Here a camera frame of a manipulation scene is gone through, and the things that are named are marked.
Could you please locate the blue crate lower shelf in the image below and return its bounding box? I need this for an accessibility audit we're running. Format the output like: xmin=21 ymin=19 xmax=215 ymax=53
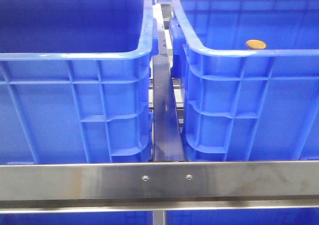
xmin=0 ymin=208 xmax=319 ymax=225

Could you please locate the blue crate front left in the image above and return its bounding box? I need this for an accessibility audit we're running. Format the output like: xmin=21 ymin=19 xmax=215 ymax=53
xmin=0 ymin=0 xmax=158 ymax=165

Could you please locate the blue crate front right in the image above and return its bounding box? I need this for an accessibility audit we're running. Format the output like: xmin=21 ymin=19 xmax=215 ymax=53
xmin=170 ymin=0 xmax=319 ymax=161

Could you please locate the blue crate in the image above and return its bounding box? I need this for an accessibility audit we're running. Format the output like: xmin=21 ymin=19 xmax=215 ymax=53
xmin=170 ymin=0 xmax=319 ymax=161
xmin=0 ymin=0 xmax=158 ymax=165

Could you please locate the yellow push button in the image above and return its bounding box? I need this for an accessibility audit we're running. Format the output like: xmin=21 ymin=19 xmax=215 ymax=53
xmin=246 ymin=39 xmax=267 ymax=50

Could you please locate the steel rack front rail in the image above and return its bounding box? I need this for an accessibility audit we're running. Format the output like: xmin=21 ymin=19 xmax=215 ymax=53
xmin=0 ymin=161 xmax=319 ymax=214

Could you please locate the steel rack centre divider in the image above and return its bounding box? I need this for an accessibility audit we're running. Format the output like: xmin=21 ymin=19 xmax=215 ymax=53
xmin=151 ymin=28 xmax=185 ymax=162

